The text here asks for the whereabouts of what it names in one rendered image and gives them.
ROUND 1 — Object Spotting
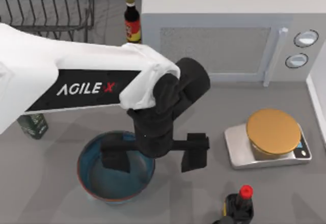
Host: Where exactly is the green bottle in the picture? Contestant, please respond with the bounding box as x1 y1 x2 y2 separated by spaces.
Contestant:
19 113 49 140

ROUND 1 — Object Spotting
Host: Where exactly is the large microwave knob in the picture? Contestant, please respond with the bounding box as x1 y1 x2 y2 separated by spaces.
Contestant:
293 29 320 49

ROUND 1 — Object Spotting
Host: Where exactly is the black bottle red cap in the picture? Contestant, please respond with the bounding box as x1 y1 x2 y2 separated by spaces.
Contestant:
212 185 256 224

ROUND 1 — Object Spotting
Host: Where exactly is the dark wire dish rack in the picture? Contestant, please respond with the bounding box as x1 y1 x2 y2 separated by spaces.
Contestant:
0 0 97 43

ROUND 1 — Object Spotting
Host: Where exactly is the microwave oven door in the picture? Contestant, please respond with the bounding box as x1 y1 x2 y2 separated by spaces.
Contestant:
141 14 292 82

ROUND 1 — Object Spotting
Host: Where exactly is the silver kitchen scale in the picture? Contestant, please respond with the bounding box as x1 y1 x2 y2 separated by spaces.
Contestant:
224 121 313 171

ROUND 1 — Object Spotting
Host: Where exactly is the gold round container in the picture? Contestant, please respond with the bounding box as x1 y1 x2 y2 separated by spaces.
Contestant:
246 108 302 162

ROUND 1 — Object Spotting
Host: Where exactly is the blue bowl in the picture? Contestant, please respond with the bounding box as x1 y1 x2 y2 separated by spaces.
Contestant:
77 130 156 202

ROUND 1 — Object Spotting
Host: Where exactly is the dark brown bottle red label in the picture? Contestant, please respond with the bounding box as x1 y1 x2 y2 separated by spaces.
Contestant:
123 0 143 44

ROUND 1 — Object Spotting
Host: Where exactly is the white cabinet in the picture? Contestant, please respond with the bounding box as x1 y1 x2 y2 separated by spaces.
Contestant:
305 73 326 143

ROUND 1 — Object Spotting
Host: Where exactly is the pale microwave door handle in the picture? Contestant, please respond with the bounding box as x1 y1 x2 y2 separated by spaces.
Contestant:
263 27 289 88

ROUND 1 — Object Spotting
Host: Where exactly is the small microwave knob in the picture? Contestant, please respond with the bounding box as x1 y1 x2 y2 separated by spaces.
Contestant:
285 52 310 69

